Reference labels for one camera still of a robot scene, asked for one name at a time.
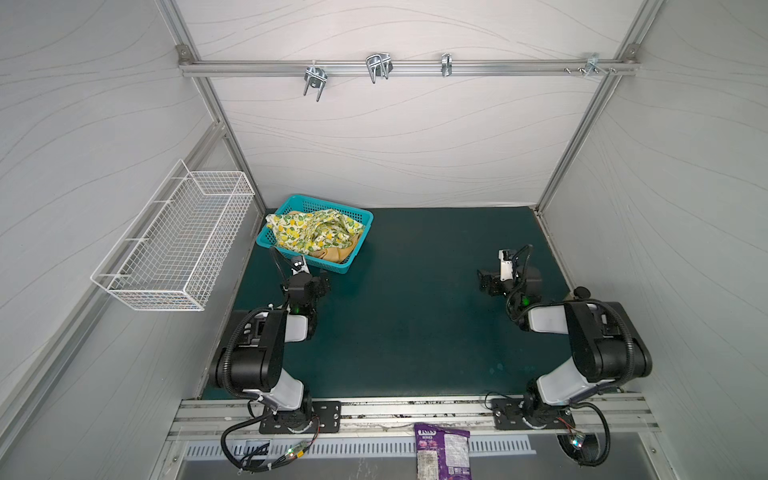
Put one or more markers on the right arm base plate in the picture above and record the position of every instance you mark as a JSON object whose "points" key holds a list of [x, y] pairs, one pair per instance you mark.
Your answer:
{"points": [[510, 414]]}

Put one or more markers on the teal plastic basket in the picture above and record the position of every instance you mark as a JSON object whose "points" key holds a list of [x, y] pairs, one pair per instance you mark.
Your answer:
{"points": [[308, 204]]}

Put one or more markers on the aluminium crossbar rail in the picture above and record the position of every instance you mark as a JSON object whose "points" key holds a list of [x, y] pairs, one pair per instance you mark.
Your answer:
{"points": [[401, 68]]}

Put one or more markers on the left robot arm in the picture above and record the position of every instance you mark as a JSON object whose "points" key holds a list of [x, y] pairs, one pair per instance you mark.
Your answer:
{"points": [[249, 364]]}

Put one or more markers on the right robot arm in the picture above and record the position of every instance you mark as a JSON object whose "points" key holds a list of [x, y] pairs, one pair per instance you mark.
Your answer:
{"points": [[606, 351]]}

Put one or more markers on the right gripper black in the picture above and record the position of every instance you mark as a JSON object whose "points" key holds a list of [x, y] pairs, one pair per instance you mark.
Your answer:
{"points": [[494, 281]]}

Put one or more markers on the small metal hook clamp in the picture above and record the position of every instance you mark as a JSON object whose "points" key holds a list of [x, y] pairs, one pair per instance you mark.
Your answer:
{"points": [[446, 65]]}

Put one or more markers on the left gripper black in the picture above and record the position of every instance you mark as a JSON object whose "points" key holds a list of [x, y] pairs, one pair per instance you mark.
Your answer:
{"points": [[300, 283]]}

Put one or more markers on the white wire basket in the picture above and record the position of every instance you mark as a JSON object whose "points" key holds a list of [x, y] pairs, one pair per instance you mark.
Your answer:
{"points": [[172, 253]]}

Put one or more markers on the tan yellow skirt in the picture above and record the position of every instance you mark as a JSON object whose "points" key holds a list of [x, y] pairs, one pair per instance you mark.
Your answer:
{"points": [[337, 254]]}

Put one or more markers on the green table mat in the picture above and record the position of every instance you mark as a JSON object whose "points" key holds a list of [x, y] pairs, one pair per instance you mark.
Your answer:
{"points": [[408, 318]]}

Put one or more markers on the metal bracket right end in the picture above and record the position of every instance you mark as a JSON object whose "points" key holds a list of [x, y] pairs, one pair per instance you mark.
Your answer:
{"points": [[591, 68]]}

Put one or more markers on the purple snack bag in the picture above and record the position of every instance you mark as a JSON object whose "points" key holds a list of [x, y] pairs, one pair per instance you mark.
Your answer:
{"points": [[442, 453]]}

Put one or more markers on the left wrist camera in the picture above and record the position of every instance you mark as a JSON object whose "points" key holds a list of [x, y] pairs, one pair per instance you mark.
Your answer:
{"points": [[298, 265]]}

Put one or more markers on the lemon print skirt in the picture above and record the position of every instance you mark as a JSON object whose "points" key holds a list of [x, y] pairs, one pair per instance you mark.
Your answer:
{"points": [[309, 232]]}

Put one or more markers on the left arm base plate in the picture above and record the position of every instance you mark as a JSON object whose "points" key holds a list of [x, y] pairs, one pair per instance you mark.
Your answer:
{"points": [[313, 416]]}

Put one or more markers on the metal u-bolt clamp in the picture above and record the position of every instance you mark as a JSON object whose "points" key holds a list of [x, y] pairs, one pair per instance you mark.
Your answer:
{"points": [[315, 79], [379, 66]]}

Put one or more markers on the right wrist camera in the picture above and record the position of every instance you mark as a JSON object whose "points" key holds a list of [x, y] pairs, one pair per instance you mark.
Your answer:
{"points": [[508, 265]]}

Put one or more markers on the metal u-bolt clamp middle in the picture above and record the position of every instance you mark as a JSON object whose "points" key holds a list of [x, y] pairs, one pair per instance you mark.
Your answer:
{"points": [[379, 66]]}

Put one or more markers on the aluminium front rail frame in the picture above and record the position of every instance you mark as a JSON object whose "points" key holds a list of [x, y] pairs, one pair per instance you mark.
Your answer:
{"points": [[198, 420]]}

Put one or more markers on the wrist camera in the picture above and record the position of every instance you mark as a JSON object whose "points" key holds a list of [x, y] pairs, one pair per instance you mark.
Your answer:
{"points": [[298, 265], [508, 265]]}

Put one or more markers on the metal u-bolt clamp left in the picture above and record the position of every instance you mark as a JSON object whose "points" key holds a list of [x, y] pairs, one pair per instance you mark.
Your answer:
{"points": [[315, 79]]}

